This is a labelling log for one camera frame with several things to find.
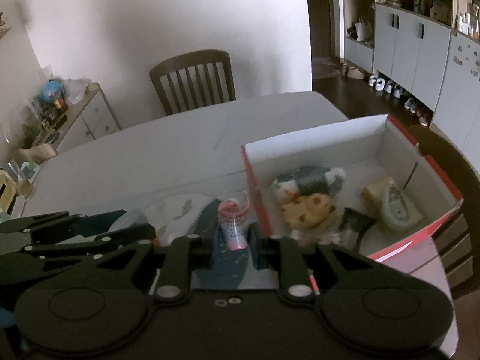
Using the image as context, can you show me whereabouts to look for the white drawer chest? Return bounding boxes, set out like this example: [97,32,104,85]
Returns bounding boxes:
[56,82,122,154]

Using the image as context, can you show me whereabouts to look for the brown door mat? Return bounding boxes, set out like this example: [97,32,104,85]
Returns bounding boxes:
[312,58,344,79]

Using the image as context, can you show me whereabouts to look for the low grey bench cabinet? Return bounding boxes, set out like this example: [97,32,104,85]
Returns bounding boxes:
[344,35,376,70]

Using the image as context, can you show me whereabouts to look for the dark blue patterned sock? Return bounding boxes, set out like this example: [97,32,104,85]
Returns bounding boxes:
[192,199,256,290]

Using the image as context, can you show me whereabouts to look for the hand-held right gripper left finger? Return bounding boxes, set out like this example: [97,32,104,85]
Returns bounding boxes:
[45,226,223,303]

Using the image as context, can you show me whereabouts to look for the white fish print sock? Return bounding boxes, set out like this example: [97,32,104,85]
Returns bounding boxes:
[148,194,211,242]

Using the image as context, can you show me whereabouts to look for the dark brown door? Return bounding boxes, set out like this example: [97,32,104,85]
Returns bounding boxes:
[305,0,340,61]

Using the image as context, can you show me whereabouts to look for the pile of toys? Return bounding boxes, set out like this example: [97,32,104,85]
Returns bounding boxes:
[20,97,70,149]

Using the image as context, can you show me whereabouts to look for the beige tote bag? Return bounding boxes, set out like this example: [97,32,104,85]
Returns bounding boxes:
[354,22,373,42]

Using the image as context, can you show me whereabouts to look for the tall grey cabinet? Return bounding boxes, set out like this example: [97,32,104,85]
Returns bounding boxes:
[372,2,480,158]

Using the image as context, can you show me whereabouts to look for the white green bottle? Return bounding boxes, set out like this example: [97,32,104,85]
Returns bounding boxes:
[20,161,41,182]

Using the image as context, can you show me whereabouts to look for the row of white shoes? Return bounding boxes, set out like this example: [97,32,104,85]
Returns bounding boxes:
[368,75,431,127]

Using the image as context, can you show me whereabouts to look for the slatted wooden chair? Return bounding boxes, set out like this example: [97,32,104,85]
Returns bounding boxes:
[149,49,237,117]

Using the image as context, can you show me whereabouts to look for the row of shelf items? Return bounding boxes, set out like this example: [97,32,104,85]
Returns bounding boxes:
[375,0,480,40]

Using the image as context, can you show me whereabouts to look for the light wooden box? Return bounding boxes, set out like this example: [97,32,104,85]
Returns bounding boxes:
[0,169,19,211]

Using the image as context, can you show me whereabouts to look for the cotton swab packet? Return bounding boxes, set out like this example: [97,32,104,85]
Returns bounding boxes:
[296,207,376,255]

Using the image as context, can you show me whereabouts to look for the clear plastic bag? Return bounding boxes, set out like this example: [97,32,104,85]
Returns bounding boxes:
[65,77,93,104]

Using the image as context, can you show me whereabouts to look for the tan shoes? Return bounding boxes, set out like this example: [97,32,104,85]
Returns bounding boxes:
[340,64,366,80]

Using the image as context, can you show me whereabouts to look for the yellow spotted sock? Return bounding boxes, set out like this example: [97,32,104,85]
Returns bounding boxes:
[281,193,336,229]

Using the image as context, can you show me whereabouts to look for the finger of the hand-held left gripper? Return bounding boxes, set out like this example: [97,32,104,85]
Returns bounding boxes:
[0,210,127,246]
[0,223,157,289]

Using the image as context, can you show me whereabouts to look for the blue toy globe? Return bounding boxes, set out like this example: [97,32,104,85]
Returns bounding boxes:
[43,80,67,103]

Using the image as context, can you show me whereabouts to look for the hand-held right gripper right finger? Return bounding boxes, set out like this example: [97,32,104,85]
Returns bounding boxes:
[252,225,428,304]

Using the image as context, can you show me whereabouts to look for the white printed rolled sock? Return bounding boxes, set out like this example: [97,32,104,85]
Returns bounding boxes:
[271,178,302,200]

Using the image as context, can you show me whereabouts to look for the dark green white rolled sock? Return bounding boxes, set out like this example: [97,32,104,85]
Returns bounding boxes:
[294,166,346,197]

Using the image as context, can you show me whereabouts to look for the tan yellow cloth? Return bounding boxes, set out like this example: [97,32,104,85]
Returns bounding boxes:
[361,177,394,209]

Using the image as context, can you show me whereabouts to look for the white cardboard box red rim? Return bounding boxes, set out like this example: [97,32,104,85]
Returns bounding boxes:
[242,114,465,301]

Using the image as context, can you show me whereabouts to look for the round-back wooden chair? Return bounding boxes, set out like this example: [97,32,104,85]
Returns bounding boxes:
[408,124,480,299]

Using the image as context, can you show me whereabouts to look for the grey sock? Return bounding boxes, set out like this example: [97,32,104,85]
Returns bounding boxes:
[71,212,149,242]

